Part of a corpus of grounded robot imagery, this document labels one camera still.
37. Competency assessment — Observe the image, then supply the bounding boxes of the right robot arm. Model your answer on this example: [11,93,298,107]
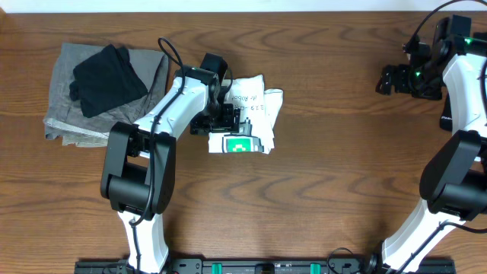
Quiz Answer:
[363,15,486,273]

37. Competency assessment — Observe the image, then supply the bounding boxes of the folded grey trousers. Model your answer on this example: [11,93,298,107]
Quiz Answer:
[43,43,169,148]

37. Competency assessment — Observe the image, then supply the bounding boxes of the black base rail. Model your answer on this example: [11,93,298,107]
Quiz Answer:
[74,255,457,274]

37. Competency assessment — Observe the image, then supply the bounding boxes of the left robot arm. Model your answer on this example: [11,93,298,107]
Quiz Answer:
[100,63,240,273]

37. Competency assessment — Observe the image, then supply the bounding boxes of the white t-shirt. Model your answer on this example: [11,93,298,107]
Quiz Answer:
[208,75,284,155]

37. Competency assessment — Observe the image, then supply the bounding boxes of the black garment at right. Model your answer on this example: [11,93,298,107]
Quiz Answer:
[439,33,486,136]

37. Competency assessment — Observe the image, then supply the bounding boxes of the folded black cloth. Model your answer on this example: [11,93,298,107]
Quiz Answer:
[69,44,148,118]

